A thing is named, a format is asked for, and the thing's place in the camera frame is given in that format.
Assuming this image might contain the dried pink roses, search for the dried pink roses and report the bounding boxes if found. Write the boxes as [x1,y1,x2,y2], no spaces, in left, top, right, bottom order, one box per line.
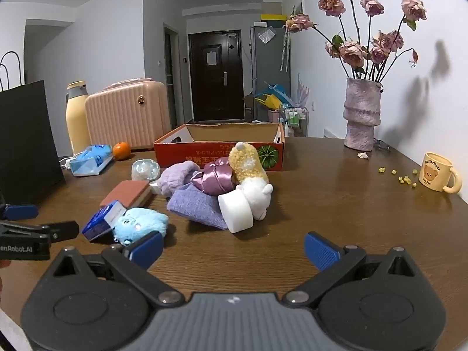
[284,0,428,83]

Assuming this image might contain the brown cardboard carton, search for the brown cardboard carton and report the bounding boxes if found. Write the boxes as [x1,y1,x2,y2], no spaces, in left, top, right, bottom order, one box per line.
[243,95,257,121]

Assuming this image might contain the grey cabinet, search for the grey cabinet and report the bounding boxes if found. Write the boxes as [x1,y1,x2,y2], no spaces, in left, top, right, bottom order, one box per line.
[250,24,291,121]

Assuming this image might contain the purple knitted cloth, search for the purple knitted cloth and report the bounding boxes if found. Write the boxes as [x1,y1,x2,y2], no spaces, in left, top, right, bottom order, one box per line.
[167,185,229,231]

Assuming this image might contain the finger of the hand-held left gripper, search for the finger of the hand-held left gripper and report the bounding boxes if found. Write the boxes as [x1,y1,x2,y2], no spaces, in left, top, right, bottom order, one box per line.
[0,204,39,221]
[0,220,80,244]

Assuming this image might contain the dark entrance door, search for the dark entrance door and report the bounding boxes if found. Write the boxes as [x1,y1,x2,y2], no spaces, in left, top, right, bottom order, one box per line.
[188,30,245,122]

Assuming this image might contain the hanging clear umbrella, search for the hanging clear umbrella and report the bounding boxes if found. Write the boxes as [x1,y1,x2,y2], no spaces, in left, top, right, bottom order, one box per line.
[281,25,291,72]

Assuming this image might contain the blue plush toy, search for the blue plush toy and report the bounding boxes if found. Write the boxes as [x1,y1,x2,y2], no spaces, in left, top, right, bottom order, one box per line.
[111,207,169,245]

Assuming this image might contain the scattered yellow crumbs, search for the scattered yellow crumbs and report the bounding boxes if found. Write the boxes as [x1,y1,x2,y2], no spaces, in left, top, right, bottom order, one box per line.
[378,167,418,189]

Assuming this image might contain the brown sponge block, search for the brown sponge block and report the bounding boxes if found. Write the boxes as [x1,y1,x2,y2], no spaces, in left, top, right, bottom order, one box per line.
[99,180,152,209]

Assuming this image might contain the shiny purple satin pouch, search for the shiny purple satin pouch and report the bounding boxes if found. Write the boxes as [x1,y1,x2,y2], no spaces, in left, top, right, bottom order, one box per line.
[191,156,236,195]

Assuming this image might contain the white foam cylinder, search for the white foam cylinder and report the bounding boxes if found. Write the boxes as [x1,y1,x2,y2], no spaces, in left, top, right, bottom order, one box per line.
[218,190,254,234]

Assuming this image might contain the cream bottle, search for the cream bottle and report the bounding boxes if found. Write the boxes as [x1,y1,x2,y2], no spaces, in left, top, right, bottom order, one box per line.
[66,81,91,155]

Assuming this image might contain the printed cardboard box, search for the printed cardboard box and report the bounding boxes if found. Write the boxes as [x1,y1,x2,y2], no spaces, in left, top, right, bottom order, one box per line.
[154,122,286,173]

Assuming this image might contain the wire trolley cart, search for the wire trolley cart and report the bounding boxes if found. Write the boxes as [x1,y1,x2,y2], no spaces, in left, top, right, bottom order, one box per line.
[280,104,309,137]

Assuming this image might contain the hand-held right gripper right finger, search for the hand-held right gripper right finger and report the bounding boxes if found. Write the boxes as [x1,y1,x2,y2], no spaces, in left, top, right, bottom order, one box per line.
[284,232,425,308]

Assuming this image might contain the black paper bag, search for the black paper bag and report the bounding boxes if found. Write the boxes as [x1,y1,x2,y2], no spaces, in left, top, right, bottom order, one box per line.
[0,51,66,205]

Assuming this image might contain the yellow plush toy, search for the yellow plush toy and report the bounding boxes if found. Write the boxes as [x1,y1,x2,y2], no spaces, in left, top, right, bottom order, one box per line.
[228,142,270,187]

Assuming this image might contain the orange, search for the orange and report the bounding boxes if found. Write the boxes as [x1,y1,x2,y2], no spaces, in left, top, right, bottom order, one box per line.
[112,142,131,161]

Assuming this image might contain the purple ceramic vase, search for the purple ceramic vase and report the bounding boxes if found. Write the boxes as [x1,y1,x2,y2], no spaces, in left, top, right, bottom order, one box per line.
[343,78,384,152]

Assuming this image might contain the purple feather decoration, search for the purple feather decoration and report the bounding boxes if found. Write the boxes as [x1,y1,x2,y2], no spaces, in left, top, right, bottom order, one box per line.
[297,75,311,106]

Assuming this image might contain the yellow bear mug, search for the yellow bear mug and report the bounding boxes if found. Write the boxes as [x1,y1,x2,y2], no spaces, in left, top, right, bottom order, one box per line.
[419,152,463,194]

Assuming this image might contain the lavender fluffy cloth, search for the lavender fluffy cloth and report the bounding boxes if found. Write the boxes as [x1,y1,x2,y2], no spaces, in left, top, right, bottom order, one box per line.
[157,161,201,196]

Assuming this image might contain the blue tissue pack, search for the blue tissue pack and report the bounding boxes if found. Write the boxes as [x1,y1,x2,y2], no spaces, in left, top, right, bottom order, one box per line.
[69,144,114,177]

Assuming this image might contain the yellow black box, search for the yellow black box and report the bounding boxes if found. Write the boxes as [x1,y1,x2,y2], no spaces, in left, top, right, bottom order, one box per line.
[260,13,288,26]

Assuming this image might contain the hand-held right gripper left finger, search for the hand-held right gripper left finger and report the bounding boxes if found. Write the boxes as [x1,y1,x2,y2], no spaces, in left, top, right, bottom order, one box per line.
[44,231,185,308]

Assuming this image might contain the blue yellow clutter pile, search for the blue yellow clutter pile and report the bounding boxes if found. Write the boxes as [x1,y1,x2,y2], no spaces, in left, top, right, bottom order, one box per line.
[254,83,293,110]

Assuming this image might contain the pink suitcase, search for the pink suitcase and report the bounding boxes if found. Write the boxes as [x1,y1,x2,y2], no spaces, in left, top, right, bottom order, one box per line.
[85,78,169,150]

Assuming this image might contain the small blue box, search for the small blue box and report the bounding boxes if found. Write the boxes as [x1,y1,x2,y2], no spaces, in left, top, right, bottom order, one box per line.
[81,200,127,242]

